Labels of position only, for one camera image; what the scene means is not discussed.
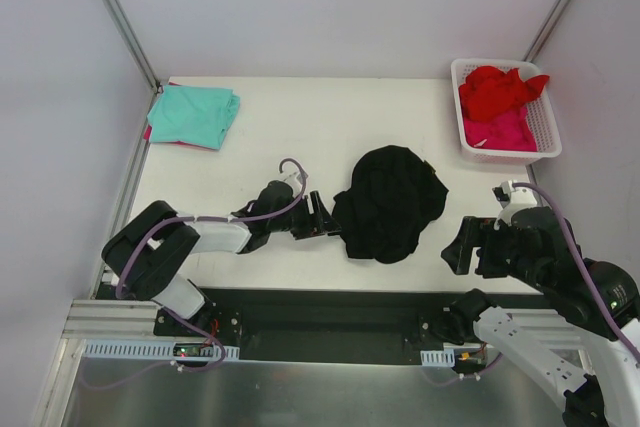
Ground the black t-shirt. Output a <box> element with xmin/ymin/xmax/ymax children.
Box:
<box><xmin>332</xmin><ymin>145</ymin><xmax>448</xmax><ymax>264</ymax></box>

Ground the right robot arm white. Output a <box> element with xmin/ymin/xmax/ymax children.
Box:
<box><xmin>432</xmin><ymin>207</ymin><xmax>639</xmax><ymax>426</ymax></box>

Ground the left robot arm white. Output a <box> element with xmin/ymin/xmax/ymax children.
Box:
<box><xmin>101</xmin><ymin>180</ymin><xmax>341</xmax><ymax>336</ymax></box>

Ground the magenta t-shirt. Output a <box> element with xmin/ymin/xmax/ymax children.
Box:
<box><xmin>463</xmin><ymin>107</ymin><xmax>537</xmax><ymax>152</ymax></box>

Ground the folded teal t-shirt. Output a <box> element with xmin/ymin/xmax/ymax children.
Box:
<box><xmin>144</xmin><ymin>84</ymin><xmax>240</xmax><ymax>150</ymax></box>

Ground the white plastic basket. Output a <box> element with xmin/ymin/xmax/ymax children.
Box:
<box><xmin>451</xmin><ymin>58</ymin><xmax>562</xmax><ymax>165</ymax></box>

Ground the red t-shirt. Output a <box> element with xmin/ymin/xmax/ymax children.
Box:
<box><xmin>458</xmin><ymin>66</ymin><xmax>550</xmax><ymax>122</ymax></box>

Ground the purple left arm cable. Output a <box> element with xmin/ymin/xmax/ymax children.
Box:
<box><xmin>113</xmin><ymin>158</ymin><xmax>309</xmax><ymax>303</ymax></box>

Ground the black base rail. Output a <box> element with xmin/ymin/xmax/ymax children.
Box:
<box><xmin>95</xmin><ymin>285</ymin><xmax>481</xmax><ymax>366</ymax></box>

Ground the right aluminium frame post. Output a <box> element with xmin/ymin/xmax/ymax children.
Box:
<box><xmin>519</xmin><ymin>0</ymin><xmax>574</xmax><ymax>64</ymax></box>

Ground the aluminium frame post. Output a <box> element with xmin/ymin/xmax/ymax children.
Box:
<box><xmin>519</xmin><ymin>0</ymin><xmax>574</xmax><ymax>64</ymax></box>
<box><xmin>102</xmin><ymin>0</ymin><xmax>161</xmax><ymax>93</ymax></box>

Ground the left aluminium frame post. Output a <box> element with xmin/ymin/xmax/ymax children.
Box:
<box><xmin>102</xmin><ymin>0</ymin><xmax>161</xmax><ymax>93</ymax></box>

